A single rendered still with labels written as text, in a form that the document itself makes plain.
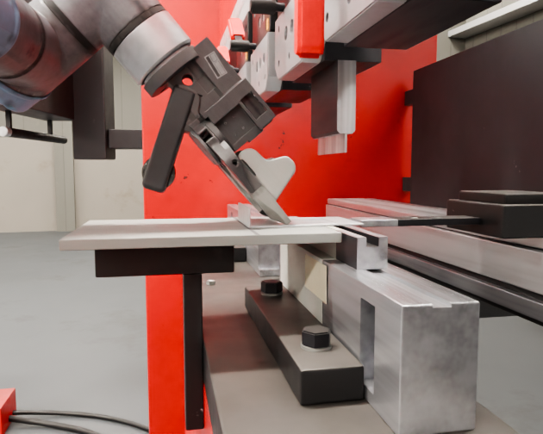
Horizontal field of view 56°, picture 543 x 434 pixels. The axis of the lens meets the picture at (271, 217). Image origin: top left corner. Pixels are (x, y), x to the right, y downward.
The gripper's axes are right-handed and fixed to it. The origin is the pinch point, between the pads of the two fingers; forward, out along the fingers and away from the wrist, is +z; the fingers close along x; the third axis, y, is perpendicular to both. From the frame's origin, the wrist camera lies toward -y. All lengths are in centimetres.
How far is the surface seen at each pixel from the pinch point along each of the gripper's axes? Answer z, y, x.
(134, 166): -54, -46, 893
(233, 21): -23.1, 18.8, 28.4
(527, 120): 26, 53, 30
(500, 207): 15.0, 19.6, -7.1
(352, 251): 5.0, 2.6, -12.8
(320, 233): 2.4, 1.6, -10.2
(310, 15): -13.7, 11.2, -17.6
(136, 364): 57, -89, 222
